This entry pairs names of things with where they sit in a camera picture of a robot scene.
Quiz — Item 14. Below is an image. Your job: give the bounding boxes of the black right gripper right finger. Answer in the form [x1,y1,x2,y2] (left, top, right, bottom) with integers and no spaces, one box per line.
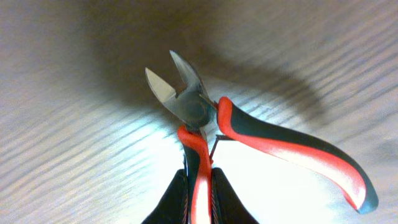
[211,167,259,224]

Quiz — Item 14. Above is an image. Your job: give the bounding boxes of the red black side cutters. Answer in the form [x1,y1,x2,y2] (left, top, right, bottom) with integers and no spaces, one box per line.
[144,50,379,224]

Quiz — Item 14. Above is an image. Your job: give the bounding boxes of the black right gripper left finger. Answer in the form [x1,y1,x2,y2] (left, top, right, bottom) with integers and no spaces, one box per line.
[142,169,188,224]

